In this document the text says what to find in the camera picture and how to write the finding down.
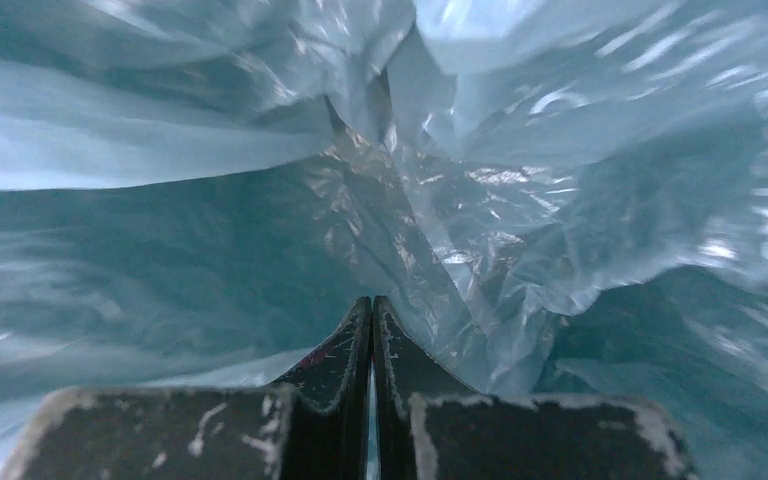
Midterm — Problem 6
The translucent blue trash bag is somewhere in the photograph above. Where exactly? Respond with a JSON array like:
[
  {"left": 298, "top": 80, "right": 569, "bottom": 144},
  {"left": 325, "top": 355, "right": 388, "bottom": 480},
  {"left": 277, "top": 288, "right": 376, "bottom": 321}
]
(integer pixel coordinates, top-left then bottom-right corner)
[{"left": 0, "top": 1, "right": 768, "bottom": 479}]

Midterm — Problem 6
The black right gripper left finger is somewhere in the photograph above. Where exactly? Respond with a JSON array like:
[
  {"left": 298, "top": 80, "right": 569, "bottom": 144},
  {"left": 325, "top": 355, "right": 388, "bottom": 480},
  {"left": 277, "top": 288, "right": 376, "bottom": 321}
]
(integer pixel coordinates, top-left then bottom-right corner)
[{"left": 0, "top": 297, "right": 372, "bottom": 480}]

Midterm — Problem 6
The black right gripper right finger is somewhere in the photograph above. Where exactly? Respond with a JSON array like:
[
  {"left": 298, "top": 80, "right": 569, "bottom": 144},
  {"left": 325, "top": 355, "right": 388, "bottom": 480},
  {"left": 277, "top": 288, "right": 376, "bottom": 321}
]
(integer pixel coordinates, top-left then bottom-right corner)
[{"left": 372, "top": 297, "right": 698, "bottom": 479}]

